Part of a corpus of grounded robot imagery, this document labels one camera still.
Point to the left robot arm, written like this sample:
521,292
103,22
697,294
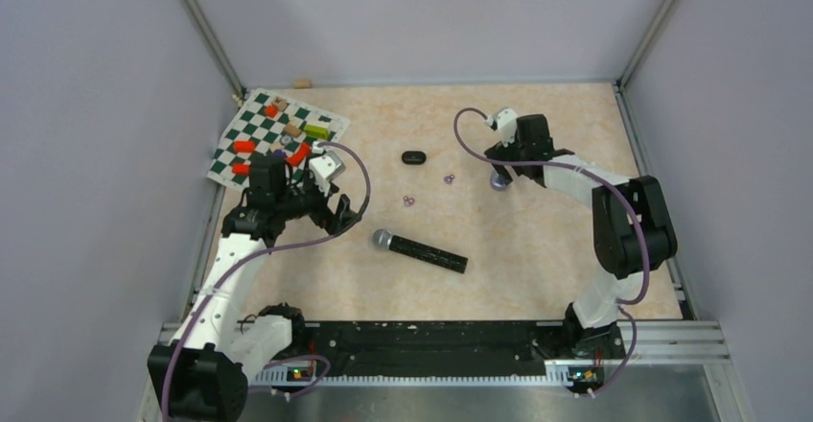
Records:
204,371

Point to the yellow-green block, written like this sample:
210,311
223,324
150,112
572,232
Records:
317,131

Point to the red block lower left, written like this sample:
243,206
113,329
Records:
241,169

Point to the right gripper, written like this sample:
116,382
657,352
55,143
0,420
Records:
499,152

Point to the grey-blue earbud charging case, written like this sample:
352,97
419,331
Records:
498,183

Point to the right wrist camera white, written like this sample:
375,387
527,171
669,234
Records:
504,123

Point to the cork piece at wall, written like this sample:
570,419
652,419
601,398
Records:
302,84

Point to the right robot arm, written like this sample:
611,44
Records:
632,231

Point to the tan wooden block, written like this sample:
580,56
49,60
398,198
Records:
292,130

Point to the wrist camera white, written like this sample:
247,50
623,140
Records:
504,123
325,165

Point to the green white chessboard mat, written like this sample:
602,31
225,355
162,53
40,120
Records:
251,123

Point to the red block right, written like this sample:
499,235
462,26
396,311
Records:
301,154

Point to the red block middle left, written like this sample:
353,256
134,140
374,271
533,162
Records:
244,146

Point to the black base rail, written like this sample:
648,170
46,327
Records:
455,349

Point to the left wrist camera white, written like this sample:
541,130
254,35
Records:
325,165

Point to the black microphone silver head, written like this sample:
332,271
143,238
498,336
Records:
384,239

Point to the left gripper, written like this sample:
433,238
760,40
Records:
324,216

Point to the black earbud charging case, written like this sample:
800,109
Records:
414,158

